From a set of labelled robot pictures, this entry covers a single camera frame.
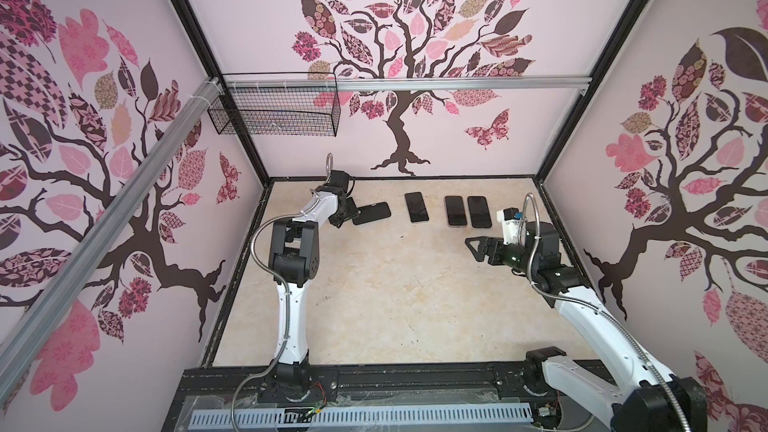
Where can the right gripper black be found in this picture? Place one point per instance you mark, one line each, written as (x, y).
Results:
(495, 243)

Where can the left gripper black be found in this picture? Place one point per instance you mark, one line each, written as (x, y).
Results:
(350, 209)

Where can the dark phone screen up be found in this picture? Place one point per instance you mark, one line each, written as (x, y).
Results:
(479, 211)

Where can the large black phone case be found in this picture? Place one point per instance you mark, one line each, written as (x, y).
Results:
(479, 227)

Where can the purple phone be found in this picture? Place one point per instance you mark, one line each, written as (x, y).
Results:
(456, 210)

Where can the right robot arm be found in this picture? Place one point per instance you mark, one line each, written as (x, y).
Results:
(641, 393)

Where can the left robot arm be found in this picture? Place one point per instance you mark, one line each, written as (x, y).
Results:
(294, 260)

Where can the small black phone case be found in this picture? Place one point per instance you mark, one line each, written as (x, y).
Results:
(372, 213)

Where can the silver-edged black phone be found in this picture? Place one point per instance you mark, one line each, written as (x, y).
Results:
(416, 207)

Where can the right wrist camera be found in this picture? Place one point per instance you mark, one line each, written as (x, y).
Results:
(513, 225)

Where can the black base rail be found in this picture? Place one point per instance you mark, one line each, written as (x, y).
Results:
(234, 388)

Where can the black wire basket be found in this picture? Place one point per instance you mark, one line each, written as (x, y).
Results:
(278, 103)

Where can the white slotted cable duct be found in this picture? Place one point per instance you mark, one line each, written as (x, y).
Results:
(361, 416)

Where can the back aluminium rail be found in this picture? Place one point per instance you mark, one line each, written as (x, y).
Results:
(413, 84)

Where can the aluminium rail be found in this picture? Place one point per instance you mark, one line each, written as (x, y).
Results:
(19, 350)
(413, 84)

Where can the left aluminium rail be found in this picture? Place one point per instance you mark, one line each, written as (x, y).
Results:
(19, 350)

